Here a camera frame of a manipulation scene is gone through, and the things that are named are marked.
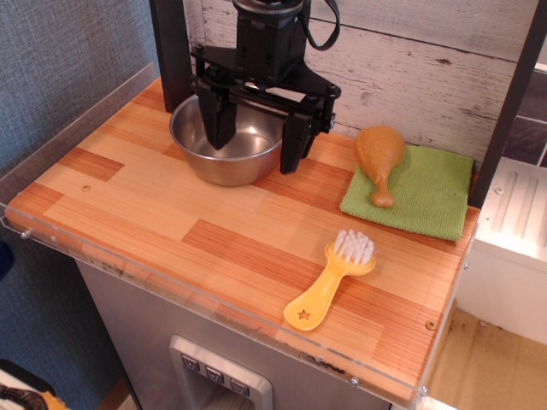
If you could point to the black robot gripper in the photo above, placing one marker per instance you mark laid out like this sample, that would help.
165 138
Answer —
266 68

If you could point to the toy chicken drumstick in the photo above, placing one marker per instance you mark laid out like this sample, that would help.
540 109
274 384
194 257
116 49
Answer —
378 150

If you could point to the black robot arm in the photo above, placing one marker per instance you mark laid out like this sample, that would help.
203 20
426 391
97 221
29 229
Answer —
266 71

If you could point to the green cloth towel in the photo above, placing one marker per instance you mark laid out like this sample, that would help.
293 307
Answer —
430 187

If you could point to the stainless steel bowl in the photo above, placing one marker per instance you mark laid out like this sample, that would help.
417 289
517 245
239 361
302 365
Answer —
252 154

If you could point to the clear acrylic left guard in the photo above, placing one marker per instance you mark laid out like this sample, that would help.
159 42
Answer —
52 151

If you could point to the yellow scrub brush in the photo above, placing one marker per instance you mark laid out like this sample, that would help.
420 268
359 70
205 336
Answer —
351 253

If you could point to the grey toy fridge cabinet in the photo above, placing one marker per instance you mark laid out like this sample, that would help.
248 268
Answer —
140 326

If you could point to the silver dispenser panel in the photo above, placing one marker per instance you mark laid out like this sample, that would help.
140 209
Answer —
208 380

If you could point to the white toy sink unit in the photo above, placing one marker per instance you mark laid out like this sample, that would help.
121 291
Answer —
503 281

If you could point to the dark left post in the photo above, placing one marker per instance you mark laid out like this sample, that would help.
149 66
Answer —
173 51

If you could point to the dark post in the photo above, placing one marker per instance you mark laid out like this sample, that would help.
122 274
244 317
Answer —
516 92
173 51

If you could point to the dark right post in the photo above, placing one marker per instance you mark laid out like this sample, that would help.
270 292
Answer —
516 92

